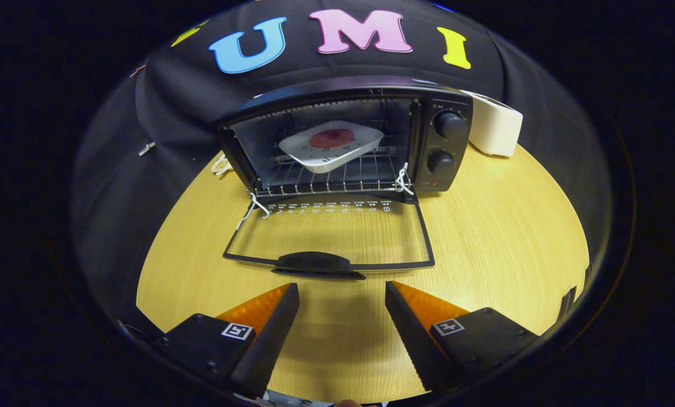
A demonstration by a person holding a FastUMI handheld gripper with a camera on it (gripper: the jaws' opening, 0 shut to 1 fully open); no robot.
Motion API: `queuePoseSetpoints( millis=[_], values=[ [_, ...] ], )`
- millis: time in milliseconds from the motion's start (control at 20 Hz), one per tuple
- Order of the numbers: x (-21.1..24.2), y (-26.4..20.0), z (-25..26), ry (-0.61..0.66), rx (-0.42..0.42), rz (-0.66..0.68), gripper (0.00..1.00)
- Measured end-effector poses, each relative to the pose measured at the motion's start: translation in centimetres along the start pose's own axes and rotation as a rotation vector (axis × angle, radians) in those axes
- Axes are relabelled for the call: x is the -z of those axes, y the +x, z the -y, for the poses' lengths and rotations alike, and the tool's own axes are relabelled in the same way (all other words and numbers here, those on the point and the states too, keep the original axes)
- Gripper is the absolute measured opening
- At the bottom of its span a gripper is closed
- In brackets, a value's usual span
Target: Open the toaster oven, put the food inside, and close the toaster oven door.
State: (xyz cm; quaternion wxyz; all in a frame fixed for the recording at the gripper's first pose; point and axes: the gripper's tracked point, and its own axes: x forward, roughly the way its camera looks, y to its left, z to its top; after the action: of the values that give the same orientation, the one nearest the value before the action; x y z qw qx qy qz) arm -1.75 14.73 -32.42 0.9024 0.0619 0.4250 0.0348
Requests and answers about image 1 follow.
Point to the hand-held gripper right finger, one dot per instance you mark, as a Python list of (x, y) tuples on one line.
[(411, 336)]

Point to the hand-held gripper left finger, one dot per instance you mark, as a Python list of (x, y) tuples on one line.
[(269, 336)]

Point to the white square plate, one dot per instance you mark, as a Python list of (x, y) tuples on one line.
[(326, 162)]

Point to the pink ham slice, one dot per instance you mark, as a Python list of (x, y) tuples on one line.
[(332, 137)]

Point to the black toaster oven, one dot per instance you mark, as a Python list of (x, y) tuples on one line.
[(343, 87)]

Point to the white bread toaster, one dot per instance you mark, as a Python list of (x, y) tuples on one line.
[(498, 127)]

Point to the small white dish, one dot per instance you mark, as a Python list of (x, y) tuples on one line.
[(221, 165)]

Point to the silver metal clip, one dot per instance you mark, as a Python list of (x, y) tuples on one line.
[(146, 148)]

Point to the black backdrop cloth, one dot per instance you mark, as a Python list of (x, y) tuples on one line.
[(145, 113)]

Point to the pink clip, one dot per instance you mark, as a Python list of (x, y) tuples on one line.
[(138, 70)]

